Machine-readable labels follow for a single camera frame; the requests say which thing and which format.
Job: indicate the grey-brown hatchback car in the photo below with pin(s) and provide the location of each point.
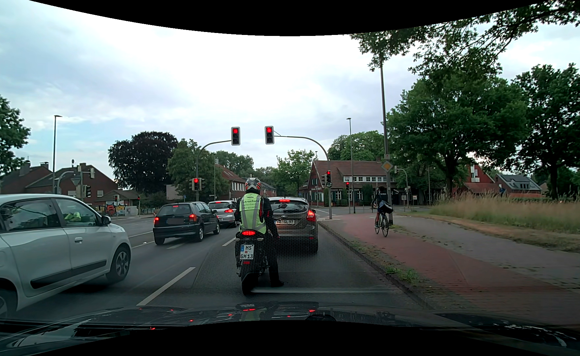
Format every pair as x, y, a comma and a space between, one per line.
295, 222

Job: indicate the red brick house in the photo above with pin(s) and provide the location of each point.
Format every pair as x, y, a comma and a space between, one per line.
344, 180

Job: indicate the red brick building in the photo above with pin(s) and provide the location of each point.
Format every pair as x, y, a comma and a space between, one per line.
47, 183
235, 185

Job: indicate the person on motorcycle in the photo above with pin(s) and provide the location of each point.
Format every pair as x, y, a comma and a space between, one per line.
254, 232

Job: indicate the silver car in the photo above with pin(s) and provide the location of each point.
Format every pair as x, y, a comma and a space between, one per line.
224, 210

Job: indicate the person on bicycle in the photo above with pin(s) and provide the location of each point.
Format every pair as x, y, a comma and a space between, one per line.
381, 210

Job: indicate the grey asphalt road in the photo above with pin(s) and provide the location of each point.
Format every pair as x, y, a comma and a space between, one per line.
314, 277

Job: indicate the weedy verge strip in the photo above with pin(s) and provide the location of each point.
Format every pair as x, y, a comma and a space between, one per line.
374, 254

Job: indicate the black hatchback car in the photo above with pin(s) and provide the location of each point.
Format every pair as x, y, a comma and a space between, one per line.
183, 220

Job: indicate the dark red-leaved tree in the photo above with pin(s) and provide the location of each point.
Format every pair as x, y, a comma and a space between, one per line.
141, 160

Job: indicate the road markings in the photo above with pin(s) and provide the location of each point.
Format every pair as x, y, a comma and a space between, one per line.
167, 285

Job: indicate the red paved cycle path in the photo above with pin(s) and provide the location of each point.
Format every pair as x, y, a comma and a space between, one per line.
443, 267

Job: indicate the car's own bonnet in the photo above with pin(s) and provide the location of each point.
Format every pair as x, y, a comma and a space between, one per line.
171, 329

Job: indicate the red house with grey roof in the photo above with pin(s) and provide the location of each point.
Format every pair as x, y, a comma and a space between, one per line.
502, 183

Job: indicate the grey paved pavement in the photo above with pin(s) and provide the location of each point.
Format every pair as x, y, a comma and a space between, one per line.
517, 257

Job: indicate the dry grass field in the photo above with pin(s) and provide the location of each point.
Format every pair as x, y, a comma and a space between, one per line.
532, 215

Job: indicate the white small car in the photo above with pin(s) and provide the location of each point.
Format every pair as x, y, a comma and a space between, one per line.
33, 247

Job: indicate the traffic light on post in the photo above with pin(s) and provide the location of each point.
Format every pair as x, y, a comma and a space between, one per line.
402, 173
86, 191
347, 187

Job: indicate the tall lamp post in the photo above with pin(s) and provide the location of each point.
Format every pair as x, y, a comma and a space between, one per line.
53, 148
351, 163

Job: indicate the lamp post with priority sign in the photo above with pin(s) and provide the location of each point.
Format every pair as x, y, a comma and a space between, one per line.
384, 148

